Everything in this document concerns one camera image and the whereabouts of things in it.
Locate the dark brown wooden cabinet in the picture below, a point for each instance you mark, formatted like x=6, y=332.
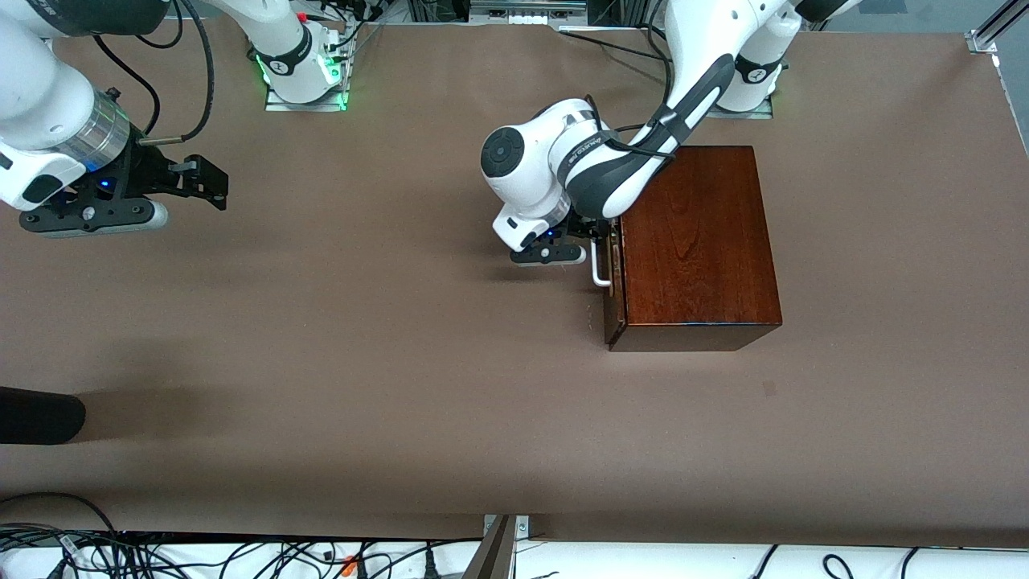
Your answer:
x=707, y=257

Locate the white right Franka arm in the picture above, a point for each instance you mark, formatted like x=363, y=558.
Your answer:
x=40, y=88

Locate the silver beam bracket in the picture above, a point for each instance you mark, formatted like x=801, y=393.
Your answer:
x=522, y=527

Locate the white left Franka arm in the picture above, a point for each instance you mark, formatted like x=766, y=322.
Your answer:
x=530, y=169

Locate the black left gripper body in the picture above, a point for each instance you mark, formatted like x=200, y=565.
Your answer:
x=580, y=228

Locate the wooden drawer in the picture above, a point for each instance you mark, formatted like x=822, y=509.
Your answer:
x=610, y=318

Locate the dark aluminium beam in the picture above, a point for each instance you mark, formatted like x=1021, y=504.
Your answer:
x=494, y=555

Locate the black cylindrical object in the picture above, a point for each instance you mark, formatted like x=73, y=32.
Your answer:
x=40, y=414

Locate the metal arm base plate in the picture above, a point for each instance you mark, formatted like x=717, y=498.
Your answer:
x=756, y=114
x=281, y=104

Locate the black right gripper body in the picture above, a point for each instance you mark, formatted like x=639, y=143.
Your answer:
x=147, y=173

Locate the aluminium corner extrusion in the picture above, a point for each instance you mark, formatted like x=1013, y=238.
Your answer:
x=985, y=40

